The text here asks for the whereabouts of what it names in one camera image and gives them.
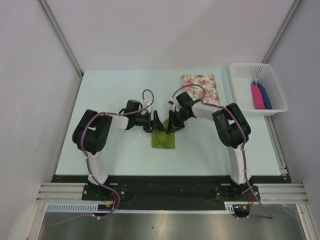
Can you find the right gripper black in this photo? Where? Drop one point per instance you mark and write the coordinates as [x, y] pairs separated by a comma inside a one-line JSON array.
[[173, 125]]

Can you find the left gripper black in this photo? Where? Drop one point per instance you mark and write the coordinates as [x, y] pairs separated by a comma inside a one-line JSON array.
[[154, 125]]

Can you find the green paper napkin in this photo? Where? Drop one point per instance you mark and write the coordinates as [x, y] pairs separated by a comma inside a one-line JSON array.
[[161, 140]]

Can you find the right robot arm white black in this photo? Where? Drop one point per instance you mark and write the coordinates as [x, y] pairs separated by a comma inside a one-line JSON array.
[[232, 128]]

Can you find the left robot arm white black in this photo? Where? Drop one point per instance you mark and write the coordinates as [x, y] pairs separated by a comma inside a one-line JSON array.
[[91, 133]]

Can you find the pink rolled napkin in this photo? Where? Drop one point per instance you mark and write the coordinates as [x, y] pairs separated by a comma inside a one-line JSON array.
[[257, 96]]

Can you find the floral tray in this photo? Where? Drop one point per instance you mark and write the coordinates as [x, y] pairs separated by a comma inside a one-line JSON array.
[[198, 84]]

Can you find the white plastic basket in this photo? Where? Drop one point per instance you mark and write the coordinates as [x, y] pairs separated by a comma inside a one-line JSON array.
[[242, 75]]

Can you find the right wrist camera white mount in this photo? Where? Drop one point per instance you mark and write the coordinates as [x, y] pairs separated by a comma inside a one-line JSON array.
[[172, 101]]

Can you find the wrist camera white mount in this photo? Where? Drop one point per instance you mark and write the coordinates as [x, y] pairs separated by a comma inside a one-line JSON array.
[[147, 105], [172, 101]]

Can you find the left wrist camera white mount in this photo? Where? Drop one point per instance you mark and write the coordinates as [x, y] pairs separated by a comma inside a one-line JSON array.
[[147, 105]]

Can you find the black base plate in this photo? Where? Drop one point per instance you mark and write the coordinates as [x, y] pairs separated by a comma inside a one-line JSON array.
[[165, 193]]

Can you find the aluminium rail frame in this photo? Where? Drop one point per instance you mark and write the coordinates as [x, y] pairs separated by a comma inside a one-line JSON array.
[[283, 212]]

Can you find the white slotted cable duct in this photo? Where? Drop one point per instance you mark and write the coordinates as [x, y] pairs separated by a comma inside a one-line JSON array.
[[95, 208]]

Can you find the left corner aluminium post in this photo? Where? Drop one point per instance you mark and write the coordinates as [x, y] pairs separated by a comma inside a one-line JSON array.
[[49, 15]]

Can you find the corner aluminium post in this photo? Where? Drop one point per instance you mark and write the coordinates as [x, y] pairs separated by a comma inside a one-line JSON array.
[[49, 15], [280, 34]]

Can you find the right corner aluminium post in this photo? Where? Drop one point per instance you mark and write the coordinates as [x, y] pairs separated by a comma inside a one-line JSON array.
[[280, 34]]

